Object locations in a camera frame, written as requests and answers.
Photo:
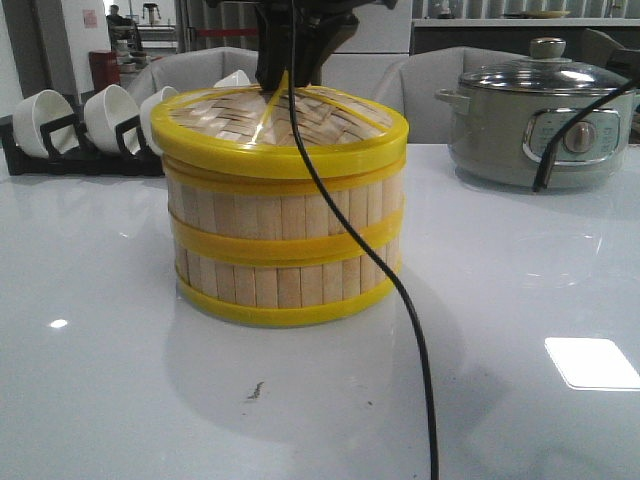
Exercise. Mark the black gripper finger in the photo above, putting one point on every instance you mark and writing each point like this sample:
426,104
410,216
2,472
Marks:
274,37
316,39

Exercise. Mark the white bowl rightmost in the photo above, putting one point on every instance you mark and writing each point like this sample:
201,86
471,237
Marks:
236,79

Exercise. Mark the red bin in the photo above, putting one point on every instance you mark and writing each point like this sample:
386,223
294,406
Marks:
104,69

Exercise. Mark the grey chair right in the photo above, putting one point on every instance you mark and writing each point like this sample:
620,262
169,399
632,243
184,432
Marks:
408,83

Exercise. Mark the bamboo steamer basket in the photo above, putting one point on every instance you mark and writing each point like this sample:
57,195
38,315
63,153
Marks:
280,296
281,222

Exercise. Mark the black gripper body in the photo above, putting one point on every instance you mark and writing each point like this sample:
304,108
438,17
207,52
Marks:
310,14

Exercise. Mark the grey chair left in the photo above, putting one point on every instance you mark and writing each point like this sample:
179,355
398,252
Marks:
192,70

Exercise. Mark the white bowl far left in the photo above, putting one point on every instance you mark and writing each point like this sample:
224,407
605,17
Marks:
31,113

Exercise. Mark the grey-green electric cooking pot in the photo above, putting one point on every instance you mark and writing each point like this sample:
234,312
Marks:
500,135

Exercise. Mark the grey chair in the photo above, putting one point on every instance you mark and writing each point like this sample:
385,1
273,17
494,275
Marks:
408,83
192,70

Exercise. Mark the woven bamboo steamer lid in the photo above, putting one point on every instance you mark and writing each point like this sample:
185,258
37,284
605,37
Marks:
246,131

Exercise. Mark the white cabinet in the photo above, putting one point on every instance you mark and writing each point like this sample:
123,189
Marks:
382,38

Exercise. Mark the black bowl rack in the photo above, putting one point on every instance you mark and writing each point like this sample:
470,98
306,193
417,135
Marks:
134,156

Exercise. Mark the glass pot lid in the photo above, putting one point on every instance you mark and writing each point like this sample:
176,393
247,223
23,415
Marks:
544,71

